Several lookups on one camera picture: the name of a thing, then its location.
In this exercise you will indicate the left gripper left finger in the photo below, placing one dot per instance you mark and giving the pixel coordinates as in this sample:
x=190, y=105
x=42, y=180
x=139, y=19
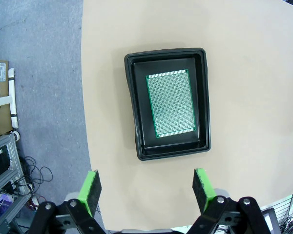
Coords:
x=89, y=190

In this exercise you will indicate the black ESD tray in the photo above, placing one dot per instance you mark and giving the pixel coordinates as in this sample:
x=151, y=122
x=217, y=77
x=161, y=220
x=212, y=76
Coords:
x=139, y=73

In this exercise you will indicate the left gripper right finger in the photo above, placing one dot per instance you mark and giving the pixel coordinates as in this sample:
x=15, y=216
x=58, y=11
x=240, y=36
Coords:
x=205, y=187

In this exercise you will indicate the white tube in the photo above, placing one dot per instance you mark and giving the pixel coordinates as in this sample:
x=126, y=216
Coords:
x=12, y=97

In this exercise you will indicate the aluminium profile frame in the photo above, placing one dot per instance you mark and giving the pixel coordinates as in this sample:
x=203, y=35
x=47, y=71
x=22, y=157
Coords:
x=5, y=143

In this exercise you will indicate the black tablet screen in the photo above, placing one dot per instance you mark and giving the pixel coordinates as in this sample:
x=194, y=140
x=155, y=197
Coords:
x=271, y=219

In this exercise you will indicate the green perforated circuit board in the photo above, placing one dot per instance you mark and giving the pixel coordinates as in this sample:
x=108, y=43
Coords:
x=171, y=104

